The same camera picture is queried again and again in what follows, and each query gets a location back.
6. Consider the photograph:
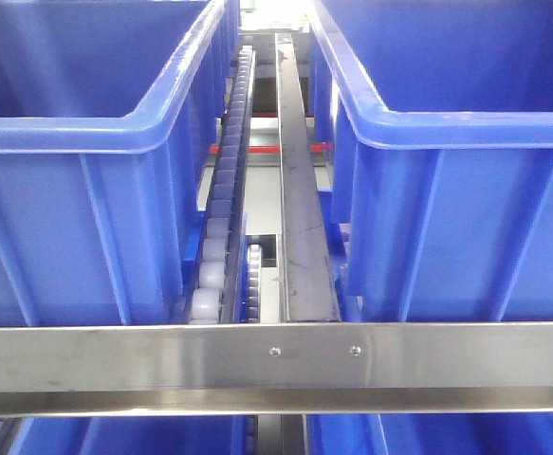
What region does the blue plastic bin right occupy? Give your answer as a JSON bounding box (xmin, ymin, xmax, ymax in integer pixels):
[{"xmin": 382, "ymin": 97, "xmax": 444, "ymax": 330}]
[{"xmin": 309, "ymin": 1, "xmax": 553, "ymax": 322}]

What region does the blue plastic bin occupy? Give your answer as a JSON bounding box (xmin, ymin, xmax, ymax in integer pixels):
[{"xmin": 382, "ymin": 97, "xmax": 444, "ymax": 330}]
[
  {"xmin": 306, "ymin": 412, "xmax": 553, "ymax": 454},
  {"xmin": 0, "ymin": 1, "xmax": 236, "ymax": 326},
  {"xmin": 309, "ymin": 1, "xmax": 553, "ymax": 322}
]

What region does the lower left blue bin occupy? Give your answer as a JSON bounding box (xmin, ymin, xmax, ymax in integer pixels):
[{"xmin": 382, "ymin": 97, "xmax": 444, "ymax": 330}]
[{"xmin": 9, "ymin": 416, "xmax": 249, "ymax": 454}]

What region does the stainless steel shelf rail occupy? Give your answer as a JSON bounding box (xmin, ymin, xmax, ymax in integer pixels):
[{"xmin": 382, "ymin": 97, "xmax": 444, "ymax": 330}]
[{"xmin": 0, "ymin": 322, "xmax": 553, "ymax": 416}]

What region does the steel divider guide rail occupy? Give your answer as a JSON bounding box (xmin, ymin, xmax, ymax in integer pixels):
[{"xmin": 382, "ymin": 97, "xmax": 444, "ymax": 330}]
[{"xmin": 275, "ymin": 33, "xmax": 341, "ymax": 322}]

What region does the blue plastic bin left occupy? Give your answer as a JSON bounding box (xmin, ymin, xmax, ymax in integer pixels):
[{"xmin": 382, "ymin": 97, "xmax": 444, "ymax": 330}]
[{"xmin": 0, "ymin": 1, "xmax": 236, "ymax": 326}]

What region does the white roller conveyor track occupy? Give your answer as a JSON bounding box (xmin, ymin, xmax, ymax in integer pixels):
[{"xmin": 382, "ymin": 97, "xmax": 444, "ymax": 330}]
[{"xmin": 186, "ymin": 45, "xmax": 256, "ymax": 325}]

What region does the lower blue plastic bin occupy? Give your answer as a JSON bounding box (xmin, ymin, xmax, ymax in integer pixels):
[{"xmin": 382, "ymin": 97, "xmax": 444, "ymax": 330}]
[{"xmin": 306, "ymin": 412, "xmax": 553, "ymax": 454}]

